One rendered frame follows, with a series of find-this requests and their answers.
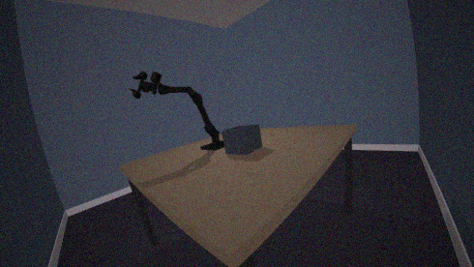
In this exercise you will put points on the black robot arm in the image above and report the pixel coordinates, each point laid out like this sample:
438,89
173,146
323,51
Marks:
197,99

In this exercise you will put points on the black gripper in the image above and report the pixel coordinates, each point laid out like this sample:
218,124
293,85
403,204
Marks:
142,84

